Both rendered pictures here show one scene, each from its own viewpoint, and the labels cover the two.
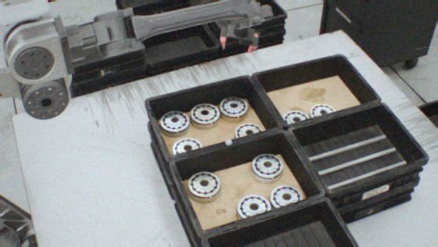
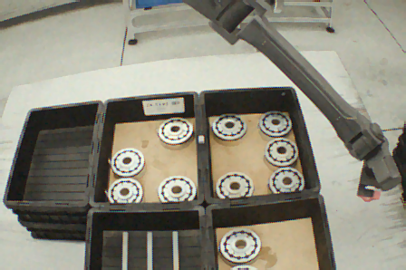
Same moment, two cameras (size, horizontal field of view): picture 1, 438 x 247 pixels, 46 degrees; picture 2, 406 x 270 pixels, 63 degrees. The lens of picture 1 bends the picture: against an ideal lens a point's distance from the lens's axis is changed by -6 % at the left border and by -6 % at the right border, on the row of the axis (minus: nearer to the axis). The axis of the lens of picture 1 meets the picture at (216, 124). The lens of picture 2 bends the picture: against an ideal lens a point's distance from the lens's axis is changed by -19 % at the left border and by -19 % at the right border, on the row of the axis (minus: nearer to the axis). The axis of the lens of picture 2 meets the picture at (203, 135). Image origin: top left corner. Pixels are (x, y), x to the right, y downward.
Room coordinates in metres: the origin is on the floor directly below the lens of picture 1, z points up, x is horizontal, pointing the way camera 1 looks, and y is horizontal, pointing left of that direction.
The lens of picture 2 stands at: (1.45, -0.70, 1.75)
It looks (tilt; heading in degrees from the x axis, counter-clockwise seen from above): 48 degrees down; 112
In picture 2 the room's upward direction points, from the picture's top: 5 degrees counter-clockwise
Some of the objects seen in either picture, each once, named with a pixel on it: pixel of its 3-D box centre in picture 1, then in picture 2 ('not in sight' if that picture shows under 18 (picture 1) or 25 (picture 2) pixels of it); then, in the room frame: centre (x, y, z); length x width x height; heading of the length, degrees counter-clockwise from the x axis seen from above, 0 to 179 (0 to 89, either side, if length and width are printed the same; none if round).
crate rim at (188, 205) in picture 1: (245, 180); (146, 147); (1.04, -0.09, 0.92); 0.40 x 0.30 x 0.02; 111
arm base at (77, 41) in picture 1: (77, 42); not in sight; (1.01, 0.33, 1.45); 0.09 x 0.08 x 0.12; 23
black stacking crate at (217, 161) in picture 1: (245, 191); (149, 159); (1.04, -0.09, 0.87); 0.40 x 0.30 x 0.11; 111
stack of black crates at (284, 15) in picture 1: (242, 41); not in sight; (2.52, -0.14, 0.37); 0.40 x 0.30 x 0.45; 113
